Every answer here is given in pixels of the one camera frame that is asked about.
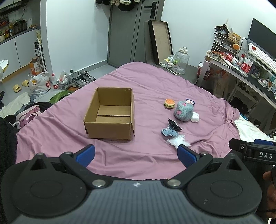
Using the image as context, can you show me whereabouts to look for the clear plastic bag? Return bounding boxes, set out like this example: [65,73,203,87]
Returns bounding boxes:
[167,135,191,150]

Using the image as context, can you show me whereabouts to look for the black small toy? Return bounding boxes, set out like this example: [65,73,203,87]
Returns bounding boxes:
[168,119,183,131]

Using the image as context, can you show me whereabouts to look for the white tissue pack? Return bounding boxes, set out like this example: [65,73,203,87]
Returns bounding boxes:
[191,112,200,123]

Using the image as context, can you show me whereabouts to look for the grey fluffy plush toy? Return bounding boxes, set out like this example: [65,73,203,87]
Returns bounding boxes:
[174,100,194,122]

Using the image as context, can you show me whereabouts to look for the burger squishy toy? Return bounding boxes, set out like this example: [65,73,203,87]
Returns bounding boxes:
[164,98,175,109]

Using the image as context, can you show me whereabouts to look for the right hand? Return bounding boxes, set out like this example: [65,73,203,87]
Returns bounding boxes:
[262,171,275,210]

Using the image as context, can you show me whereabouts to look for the open cardboard box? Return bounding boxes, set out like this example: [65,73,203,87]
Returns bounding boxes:
[83,87,135,141]

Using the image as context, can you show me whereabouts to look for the pink bed sheet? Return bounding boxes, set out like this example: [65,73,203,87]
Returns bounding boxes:
[16,62,239,180]

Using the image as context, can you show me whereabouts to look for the green cartoon floor mat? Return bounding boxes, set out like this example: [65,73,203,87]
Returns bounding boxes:
[49,90,74,105]

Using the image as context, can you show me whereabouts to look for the pink patterned pillow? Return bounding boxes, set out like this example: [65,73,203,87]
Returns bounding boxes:
[15,105,41,129]

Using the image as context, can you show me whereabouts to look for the grey sneakers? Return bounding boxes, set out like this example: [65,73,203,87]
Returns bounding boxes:
[71,71,96,89]

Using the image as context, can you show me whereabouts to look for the water bottle red label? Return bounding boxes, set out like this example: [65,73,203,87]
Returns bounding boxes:
[50,73,58,89]

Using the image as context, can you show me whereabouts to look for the white plastic shopping bag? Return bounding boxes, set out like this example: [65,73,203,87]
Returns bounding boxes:
[29,71,51,97]

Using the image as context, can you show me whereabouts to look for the white desk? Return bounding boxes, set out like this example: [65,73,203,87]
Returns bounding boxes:
[196,51,276,108]

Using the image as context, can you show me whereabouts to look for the yellow slippers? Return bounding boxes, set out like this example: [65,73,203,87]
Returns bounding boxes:
[13,80,29,93]

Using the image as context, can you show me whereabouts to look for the large clear plastic jar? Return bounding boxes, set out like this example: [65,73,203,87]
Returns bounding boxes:
[173,47,189,75]

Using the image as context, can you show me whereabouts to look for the white keyboard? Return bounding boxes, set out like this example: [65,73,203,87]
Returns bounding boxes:
[248,43,275,74]

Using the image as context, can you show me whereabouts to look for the orange cardboard box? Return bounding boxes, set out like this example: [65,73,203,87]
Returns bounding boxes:
[29,58,41,76]

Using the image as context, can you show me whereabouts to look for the black monitor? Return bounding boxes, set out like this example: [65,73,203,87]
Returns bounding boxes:
[248,18,276,61]

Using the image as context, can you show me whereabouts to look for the clear drawer organizer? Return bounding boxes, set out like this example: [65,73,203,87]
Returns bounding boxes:
[211,34,236,55]

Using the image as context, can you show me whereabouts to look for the white kitchen cabinet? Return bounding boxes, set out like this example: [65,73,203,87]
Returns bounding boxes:
[1,28,38,82]

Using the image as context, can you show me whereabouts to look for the framed cork board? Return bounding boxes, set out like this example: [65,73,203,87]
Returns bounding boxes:
[148,20,173,65]

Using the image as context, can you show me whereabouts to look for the grey door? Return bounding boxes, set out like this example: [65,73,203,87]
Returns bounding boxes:
[108,1,165,68]

